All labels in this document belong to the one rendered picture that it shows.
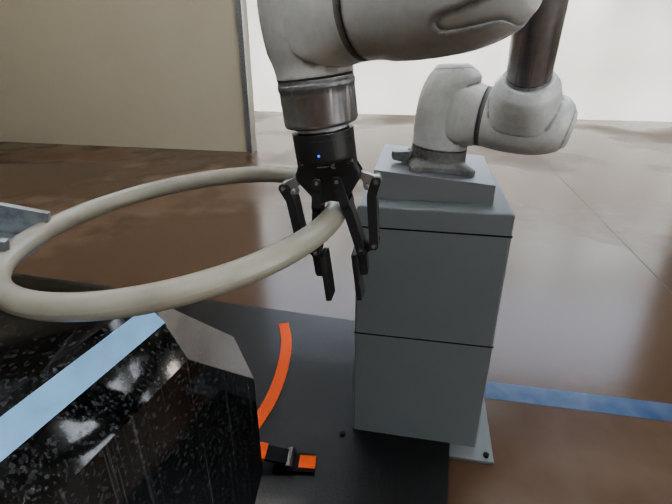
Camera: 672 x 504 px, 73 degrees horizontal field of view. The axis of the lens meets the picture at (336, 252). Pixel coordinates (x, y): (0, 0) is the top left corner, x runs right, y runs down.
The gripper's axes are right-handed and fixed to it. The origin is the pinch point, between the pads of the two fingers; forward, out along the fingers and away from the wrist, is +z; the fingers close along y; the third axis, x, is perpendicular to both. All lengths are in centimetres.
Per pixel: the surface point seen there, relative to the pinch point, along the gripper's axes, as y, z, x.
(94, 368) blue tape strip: 31.7, 5.4, 14.4
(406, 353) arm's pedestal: -2, 57, -56
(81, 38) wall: 389, -74, -467
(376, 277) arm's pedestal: 5, 31, -57
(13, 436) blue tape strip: 32.9, 5.1, 26.2
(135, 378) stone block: 28.6, 9.2, 11.8
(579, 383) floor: -63, 100, -96
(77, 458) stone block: 28.6, 10.4, 24.1
